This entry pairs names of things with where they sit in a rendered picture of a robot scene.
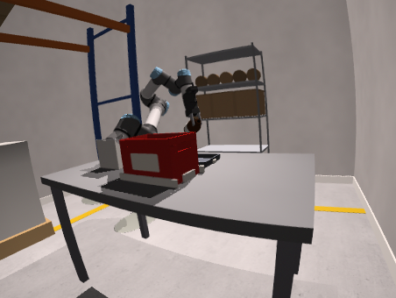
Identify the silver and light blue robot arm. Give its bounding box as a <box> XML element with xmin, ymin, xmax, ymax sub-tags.
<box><xmin>106</xmin><ymin>67</ymin><xmax>192</xmax><ymax>143</ymax></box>

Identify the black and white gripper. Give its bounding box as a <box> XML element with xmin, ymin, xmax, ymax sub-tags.
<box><xmin>180</xmin><ymin>83</ymin><xmax>202</xmax><ymax>126</ymax></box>

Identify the red plastic crate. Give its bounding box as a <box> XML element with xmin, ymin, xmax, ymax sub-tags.
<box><xmin>119</xmin><ymin>132</ymin><xmax>200</xmax><ymax>185</ymax></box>

